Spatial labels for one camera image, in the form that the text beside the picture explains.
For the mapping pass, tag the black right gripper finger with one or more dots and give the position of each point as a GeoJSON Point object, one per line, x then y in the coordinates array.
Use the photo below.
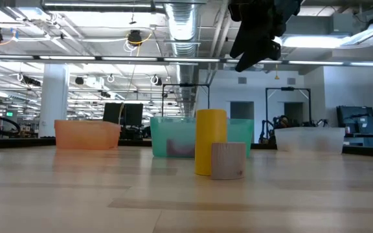
{"type": "Point", "coordinates": [264, 51]}
{"type": "Point", "coordinates": [244, 42]}

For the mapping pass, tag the background black robot arm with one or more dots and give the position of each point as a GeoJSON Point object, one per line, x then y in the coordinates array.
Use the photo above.
{"type": "Point", "coordinates": [280, 124]}

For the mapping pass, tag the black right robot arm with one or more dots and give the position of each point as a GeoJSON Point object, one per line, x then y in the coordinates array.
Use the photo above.
{"type": "Point", "coordinates": [291, 6]}

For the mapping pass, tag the yellow wood cylinder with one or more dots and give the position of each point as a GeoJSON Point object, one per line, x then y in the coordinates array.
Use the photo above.
{"type": "Point", "coordinates": [210, 129]}

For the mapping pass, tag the clear plastic bin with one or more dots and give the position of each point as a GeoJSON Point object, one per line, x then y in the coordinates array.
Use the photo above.
{"type": "Point", "coordinates": [309, 139]}

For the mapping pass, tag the green translucent plastic bin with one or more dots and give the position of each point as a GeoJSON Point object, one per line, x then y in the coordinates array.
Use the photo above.
{"type": "Point", "coordinates": [173, 132]}

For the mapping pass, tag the dark equipment cart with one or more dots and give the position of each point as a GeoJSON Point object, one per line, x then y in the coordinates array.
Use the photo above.
{"type": "Point", "coordinates": [358, 123]}

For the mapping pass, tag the black monitor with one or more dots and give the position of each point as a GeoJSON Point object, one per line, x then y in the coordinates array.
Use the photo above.
{"type": "Point", "coordinates": [134, 115]}
{"type": "Point", "coordinates": [112, 113]}

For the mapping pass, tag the orange translucent plastic bin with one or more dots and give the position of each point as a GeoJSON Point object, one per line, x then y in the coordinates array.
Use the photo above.
{"type": "Point", "coordinates": [87, 136]}

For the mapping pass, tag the white building pillar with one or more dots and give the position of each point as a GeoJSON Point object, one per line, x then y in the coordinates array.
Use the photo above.
{"type": "Point", "coordinates": [53, 100]}

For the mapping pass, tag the black gantry frame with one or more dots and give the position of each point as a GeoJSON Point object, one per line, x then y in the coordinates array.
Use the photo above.
{"type": "Point", "coordinates": [288, 89]}

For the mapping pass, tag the silver ventilation duct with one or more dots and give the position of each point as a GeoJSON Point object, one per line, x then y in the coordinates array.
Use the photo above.
{"type": "Point", "coordinates": [183, 32]}

